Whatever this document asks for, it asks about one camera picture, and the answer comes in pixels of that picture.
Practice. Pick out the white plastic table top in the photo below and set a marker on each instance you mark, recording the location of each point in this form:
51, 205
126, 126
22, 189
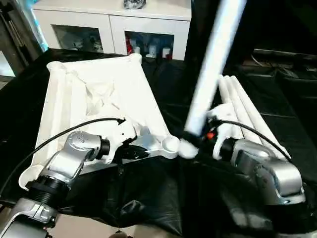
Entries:
62, 99

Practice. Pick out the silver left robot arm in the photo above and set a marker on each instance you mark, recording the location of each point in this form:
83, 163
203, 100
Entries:
74, 148

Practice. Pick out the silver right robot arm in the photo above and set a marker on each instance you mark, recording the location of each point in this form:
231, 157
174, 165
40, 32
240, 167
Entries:
272, 168

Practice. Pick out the black plastic mat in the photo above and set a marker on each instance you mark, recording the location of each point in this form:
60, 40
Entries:
148, 193

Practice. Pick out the long grey metal bar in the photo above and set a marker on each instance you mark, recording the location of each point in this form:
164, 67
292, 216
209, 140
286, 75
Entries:
284, 53

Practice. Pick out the white cabinet with glass doors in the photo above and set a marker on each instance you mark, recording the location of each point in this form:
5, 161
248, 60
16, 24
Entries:
111, 22

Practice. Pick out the shiny crumpled foil object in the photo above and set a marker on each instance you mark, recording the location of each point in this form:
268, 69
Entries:
135, 3

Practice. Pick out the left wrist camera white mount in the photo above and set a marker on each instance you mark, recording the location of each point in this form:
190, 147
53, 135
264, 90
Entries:
119, 138

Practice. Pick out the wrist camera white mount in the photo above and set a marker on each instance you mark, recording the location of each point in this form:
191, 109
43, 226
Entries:
223, 110
119, 138

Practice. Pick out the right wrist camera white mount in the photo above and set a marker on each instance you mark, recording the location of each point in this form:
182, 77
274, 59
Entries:
223, 110

